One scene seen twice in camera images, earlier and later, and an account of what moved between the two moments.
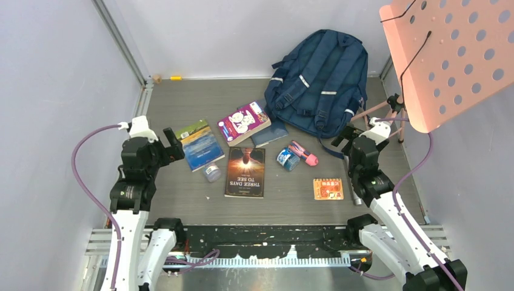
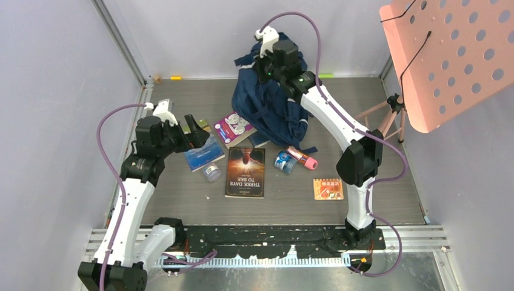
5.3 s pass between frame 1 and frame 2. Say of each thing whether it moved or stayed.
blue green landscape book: stayed
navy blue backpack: moved
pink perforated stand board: stayed
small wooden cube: stayed
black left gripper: moved
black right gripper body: moved
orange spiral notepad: stayed
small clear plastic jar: stayed
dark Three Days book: stayed
